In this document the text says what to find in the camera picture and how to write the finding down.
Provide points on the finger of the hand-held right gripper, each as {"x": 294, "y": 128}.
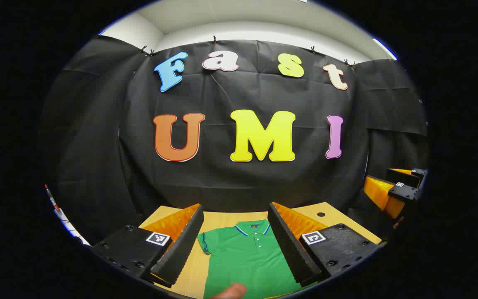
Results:
{"x": 405, "y": 176}
{"x": 378, "y": 193}

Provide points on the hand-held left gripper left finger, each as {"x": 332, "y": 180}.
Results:
{"x": 181, "y": 253}

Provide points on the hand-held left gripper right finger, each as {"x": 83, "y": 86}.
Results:
{"x": 291, "y": 249}

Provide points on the green polo T-shirt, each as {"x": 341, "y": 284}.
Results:
{"x": 247, "y": 257}

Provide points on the white side desk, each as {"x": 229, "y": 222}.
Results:
{"x": 73, "y": 230}

